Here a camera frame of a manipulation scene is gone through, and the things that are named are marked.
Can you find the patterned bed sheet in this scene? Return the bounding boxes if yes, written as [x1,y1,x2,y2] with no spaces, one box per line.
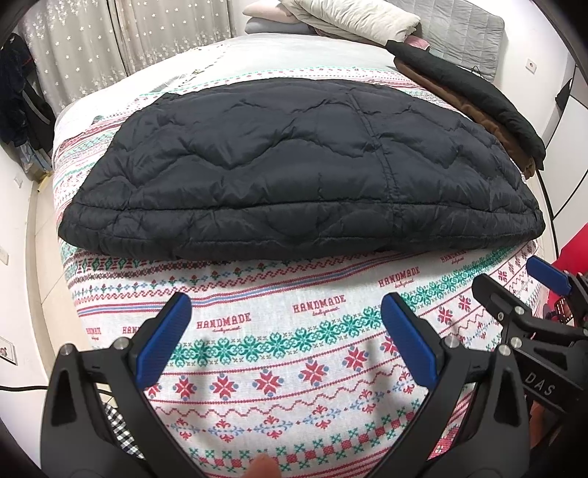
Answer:
[50,34,552,478]

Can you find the grey quilted headboard pad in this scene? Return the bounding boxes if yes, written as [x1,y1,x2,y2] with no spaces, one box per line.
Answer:
[386,0,506,81]

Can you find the folded pink blanket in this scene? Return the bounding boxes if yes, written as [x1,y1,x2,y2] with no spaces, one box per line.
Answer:
[243,0,299,23]

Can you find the person's left hand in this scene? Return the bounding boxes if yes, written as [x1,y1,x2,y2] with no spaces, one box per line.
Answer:
[245,453,282,478]

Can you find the brown coat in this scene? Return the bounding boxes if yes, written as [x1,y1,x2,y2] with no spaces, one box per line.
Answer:
[395,57,536,178]

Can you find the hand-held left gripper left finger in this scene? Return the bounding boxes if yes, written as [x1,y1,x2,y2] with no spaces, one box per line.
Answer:
[40,293,207,478]

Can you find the red cloth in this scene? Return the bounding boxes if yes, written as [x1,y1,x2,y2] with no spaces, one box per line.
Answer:
[535,225,588,322]

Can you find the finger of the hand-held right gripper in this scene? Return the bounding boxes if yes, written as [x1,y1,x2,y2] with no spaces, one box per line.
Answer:
[472,274,543,350]
[526,256,588,322]

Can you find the folded cream quilt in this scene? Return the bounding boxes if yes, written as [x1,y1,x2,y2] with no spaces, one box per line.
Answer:
[280,0,422,47]

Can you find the hanging dark clothes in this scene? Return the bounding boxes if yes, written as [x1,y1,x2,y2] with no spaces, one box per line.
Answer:
[0,32,58,152]

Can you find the black coat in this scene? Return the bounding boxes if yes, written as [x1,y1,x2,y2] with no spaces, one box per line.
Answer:
[385,39,546,171]

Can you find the star-patterned curtain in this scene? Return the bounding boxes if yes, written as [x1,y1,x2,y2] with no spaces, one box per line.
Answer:
[18,0,237,104]

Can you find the black and white checkered cloth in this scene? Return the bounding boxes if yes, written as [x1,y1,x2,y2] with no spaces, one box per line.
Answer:
[98,400,148,460]

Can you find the black quilted jacket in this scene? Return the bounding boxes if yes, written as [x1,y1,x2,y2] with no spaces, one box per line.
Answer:
[57,78,546,263]

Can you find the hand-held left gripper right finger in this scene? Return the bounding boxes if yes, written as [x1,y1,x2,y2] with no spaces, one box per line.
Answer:
[363,293,534,478]

